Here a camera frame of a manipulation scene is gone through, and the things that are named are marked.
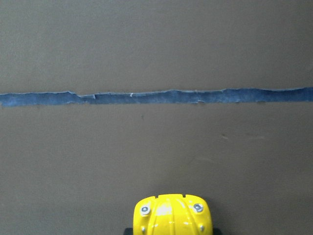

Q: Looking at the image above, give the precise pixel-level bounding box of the yellow beetle toy car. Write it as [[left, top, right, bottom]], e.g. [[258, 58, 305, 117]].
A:
[[124, 193, 222, 235]]

